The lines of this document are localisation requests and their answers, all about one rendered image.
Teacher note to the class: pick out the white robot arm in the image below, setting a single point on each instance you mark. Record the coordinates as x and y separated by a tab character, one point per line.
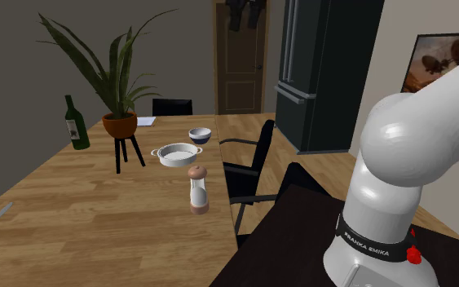
396	179

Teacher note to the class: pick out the white paper sheet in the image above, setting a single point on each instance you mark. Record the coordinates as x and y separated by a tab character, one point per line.
146	121

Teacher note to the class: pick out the black refrigerator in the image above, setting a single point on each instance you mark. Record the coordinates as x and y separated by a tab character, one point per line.
324	75

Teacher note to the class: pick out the green wine bottle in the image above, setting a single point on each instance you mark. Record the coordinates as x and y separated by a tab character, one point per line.
76	127

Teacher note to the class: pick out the black office chair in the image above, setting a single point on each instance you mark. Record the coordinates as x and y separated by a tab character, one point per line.
249	167

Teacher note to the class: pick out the dark robot stand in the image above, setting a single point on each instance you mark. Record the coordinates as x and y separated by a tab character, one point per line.
284	246

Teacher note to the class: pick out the white and blue bowl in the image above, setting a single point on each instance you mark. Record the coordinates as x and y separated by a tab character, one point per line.
200	135

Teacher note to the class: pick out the potted plant on black stand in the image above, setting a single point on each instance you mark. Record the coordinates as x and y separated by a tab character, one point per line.
120	95

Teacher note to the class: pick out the brown wooden door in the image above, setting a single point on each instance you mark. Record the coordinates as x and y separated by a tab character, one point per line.
240	59

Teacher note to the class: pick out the salt grinder with wooden cap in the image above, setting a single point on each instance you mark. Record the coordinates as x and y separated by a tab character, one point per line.
198	190

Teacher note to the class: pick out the white round baking dish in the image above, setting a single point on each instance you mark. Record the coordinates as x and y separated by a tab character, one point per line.
176	154

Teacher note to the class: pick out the framed wall picture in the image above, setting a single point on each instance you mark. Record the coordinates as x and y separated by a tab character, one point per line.
435	59

